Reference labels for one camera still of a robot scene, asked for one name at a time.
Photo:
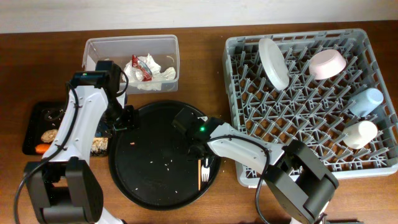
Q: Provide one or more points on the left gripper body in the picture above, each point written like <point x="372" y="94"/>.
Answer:
<point x="117" y="118"/>

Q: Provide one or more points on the light blue cup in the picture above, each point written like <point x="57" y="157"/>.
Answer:
<point x="366" y="101"/>

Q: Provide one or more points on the white cup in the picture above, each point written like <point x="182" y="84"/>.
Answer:
<point x="359" y="134"/>

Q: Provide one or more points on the pink bowl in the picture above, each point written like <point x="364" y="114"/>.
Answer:
<point x="326" y="64"/>

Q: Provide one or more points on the wooden chopstick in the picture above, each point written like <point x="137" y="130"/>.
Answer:
<point x="199" y="175"/>

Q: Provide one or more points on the clear plastic bin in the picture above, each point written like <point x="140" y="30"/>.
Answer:
<point x="162" y="48"/>

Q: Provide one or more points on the brown ginger piece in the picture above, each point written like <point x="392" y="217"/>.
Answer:
<point x="49" y="136"/>

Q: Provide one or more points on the peanut shells and rice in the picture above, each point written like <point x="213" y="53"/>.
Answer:
<point x="99" y="147"/>

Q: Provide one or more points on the grey dishwasher rack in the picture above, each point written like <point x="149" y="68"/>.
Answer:
<point x="313" y="111"/>

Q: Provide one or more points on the round black tray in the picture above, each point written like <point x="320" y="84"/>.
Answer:
<point x="150" y="164"/>

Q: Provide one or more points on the white plastic fork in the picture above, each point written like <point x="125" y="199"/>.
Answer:
<point x="205" y="170"/>

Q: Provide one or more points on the orange carrot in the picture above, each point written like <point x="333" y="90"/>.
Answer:
<point x="41" y="148"/>

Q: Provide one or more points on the grey plate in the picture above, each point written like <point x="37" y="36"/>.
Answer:
<point x="273" y="63"/>

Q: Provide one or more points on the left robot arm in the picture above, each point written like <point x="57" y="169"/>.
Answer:
<point x="62" y="188"/>

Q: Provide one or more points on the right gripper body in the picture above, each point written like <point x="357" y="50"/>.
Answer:
<point x="192" y="155"/>

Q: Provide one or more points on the white napkin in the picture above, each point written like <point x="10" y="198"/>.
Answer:
<point x="136" y="77"/>

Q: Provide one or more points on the red snack wrapper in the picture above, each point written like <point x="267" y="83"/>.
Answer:
<point x="140" y="65"/>

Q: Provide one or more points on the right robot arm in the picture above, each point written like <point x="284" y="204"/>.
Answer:
<point x="300" y="182"/>

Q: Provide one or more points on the black rectangular tray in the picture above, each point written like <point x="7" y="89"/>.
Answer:
<point x="40" y="122"/>

